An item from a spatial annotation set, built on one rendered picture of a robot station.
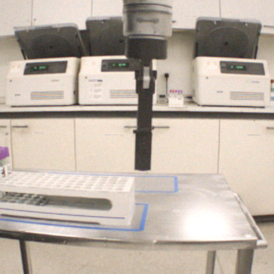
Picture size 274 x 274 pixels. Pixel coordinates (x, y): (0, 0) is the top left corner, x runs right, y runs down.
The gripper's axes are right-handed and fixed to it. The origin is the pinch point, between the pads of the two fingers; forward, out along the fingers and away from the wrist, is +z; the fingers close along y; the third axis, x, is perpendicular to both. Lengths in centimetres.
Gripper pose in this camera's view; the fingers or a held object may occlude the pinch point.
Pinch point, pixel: (142, 149)
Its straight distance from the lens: 68.0
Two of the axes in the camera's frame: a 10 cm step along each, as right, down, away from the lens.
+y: 0.1, 2.0, -9.8
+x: 10.0, 0.3, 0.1
